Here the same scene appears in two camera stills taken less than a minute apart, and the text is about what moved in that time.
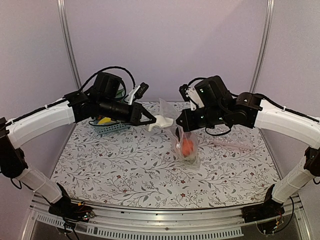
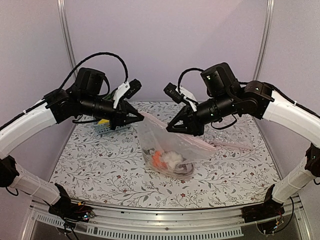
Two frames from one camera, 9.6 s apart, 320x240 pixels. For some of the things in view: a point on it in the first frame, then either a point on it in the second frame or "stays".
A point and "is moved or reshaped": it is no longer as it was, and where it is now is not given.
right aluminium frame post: x=269 y=14 stays
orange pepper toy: x=187 y=147 to x=157 y=162
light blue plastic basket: x=100 y=129 stays
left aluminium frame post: x=61 y=5 stays
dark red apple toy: x=177 y=133 to x=184 y=169
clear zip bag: x=187 y=143 is moved or reshaped
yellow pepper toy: x=105 y=120 stays
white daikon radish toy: x=191 y=159 to x=148 y=153
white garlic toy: x=162 y=122 to x=173 y=158
